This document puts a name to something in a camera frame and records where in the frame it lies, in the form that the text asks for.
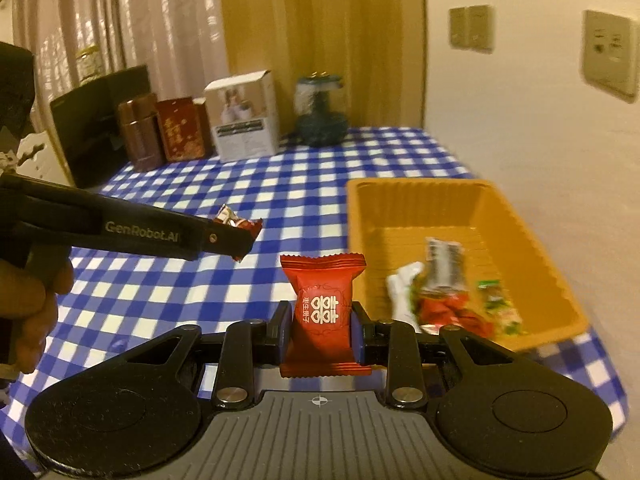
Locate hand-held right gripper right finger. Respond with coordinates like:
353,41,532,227
350,300,521,408

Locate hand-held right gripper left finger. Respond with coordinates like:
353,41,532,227
117,302,293,408

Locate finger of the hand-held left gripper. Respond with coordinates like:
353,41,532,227
177,212,257,262

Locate small red twisted candy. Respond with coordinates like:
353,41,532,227
213,202,264,263

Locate square red snack packet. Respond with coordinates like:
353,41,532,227
277,252,373,378

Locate green white snack packet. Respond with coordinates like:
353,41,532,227
386,261,431,333

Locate red pillow snack packet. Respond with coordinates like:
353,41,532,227
415,295,468,333

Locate clear dark stick packet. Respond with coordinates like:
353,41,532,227
424,237,473,296

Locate small red snack packet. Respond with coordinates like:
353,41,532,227
450,305,495,338

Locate orange plastic tray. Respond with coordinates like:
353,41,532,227
346,177,590,353

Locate yellow green candy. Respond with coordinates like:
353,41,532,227
495,305,528,336

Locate person's left hand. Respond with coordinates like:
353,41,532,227
0,260,75,375

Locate blue white checkered tablecloth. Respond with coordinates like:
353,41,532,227
0,126,628,461

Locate black flat panel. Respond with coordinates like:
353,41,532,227
50,64,152,188

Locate brown metal tin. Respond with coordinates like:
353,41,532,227
117,93,165,172

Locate red gold printed tin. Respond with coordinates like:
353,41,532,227
155,96,213,162

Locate white cardboard box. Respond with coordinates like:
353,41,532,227
204,70,280,163

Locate glass jar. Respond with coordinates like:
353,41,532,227
293,72,349,148

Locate beige curtain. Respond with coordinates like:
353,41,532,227
10,0,231,111

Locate brown wooden panel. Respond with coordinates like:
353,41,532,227
217,0,426,136

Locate large beige wall socket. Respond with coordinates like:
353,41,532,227
580,10,633,103

